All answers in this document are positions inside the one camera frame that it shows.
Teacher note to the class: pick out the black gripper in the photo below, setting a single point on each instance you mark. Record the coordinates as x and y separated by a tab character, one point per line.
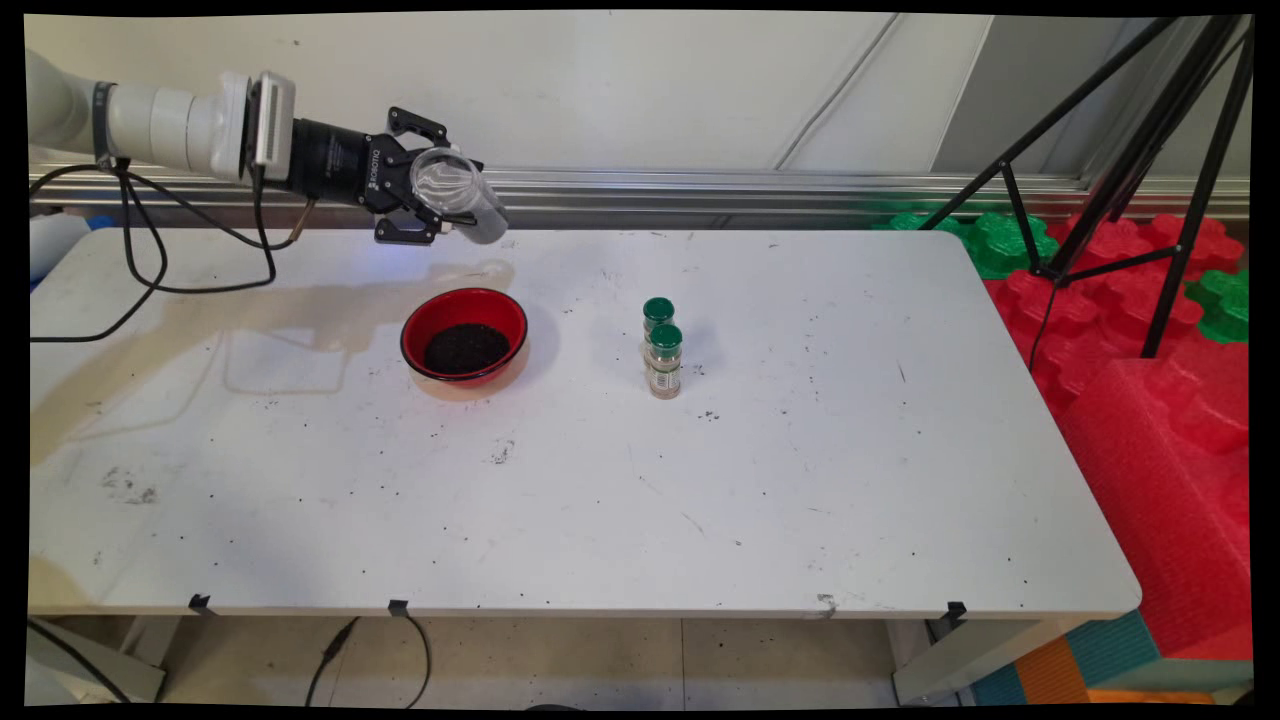
340	165

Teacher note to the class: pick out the clear plastic jar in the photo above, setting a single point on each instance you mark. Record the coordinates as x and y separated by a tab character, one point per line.
482	218

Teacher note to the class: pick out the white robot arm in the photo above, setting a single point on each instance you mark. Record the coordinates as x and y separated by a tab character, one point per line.
170	125

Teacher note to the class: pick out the red bowl with black rim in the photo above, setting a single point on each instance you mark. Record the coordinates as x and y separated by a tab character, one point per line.
500	315

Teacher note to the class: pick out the black seeds pile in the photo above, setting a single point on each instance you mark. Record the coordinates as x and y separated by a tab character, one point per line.
465	350

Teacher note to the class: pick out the green lid spice bottle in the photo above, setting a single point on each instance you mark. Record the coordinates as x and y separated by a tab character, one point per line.
664	360
658	310

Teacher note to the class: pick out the blue foam mat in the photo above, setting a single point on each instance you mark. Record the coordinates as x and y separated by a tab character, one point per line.
100	222

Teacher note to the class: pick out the green foam puzzle block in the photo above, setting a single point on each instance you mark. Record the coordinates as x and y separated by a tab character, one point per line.
920	222
1000	245
1222	305

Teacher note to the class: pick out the white table leg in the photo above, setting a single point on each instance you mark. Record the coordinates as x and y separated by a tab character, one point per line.
110	665
960	665

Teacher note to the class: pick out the red foam puzzle mats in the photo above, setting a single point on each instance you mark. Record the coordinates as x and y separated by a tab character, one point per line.
1100	310

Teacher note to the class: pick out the black tripod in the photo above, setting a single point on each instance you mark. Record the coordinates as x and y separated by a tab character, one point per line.
1140	140

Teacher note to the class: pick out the large red foam block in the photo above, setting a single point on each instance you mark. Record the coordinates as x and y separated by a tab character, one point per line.
1150	480

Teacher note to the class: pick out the orange foam block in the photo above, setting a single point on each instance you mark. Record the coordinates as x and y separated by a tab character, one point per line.
1050	675

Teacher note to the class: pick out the teal foam block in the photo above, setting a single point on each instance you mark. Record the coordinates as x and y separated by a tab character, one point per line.
1120	645

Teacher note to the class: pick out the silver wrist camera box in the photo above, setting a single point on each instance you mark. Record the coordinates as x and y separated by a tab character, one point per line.
275	120

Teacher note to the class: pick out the aluminium wall rail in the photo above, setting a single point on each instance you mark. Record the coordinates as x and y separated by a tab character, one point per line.
700	190

